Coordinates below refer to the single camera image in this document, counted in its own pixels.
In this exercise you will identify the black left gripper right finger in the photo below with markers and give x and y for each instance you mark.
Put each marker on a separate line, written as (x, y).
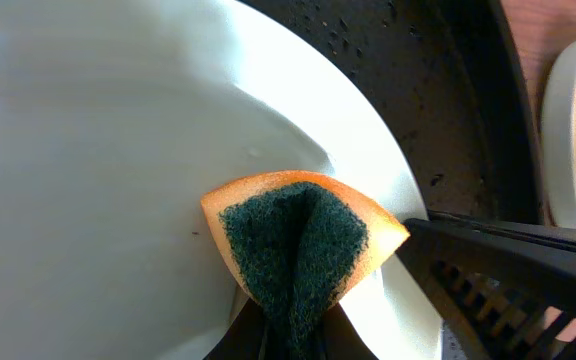
(338, 340)

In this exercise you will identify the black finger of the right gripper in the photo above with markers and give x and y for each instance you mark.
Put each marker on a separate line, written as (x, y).
(503, 298)
(555, 237)

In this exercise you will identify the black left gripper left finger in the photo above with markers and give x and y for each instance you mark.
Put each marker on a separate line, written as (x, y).
(244, 339)

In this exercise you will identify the green yellow sponge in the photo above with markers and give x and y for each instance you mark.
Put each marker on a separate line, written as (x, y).
(296, 242)

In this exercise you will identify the light green plate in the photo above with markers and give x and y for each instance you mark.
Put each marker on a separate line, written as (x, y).
(557, 130)
(115, 118)

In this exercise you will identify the round black tray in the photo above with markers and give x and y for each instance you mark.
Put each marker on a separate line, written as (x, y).
(443, 76)

